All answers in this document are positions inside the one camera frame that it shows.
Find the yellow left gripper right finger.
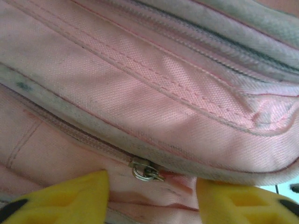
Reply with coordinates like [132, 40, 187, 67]
[195, 178, 299, 224]

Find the pink student backpack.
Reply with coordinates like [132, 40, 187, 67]
[0, 0, 299, 224]

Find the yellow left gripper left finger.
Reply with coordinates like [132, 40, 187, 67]
[0, 169, 111, 224]

